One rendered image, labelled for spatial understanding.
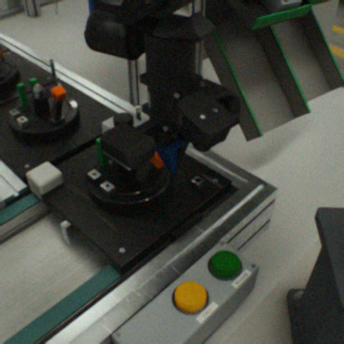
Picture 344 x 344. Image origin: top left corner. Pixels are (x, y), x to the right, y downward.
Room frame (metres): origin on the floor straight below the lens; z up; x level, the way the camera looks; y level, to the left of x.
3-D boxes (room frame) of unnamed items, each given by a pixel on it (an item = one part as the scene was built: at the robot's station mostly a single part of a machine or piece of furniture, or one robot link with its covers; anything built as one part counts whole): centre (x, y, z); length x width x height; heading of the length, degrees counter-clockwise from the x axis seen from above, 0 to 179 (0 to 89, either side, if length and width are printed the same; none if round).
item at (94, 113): (0.68, 0.25, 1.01); 0.24 x 0.24 x 0.13; 46
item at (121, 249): (0.50, 0.07, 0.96); 0.24 x 0.24 x 0.02; 46
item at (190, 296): (0.29, -0.03, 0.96); 0.04 x 0.04 x 0.02
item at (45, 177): (0.50, 0.21, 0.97); 0.05 x 0.05 x 0.04; 46
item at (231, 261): (0.34, -0.07, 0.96); 0.04 x 0.04 x 0.02
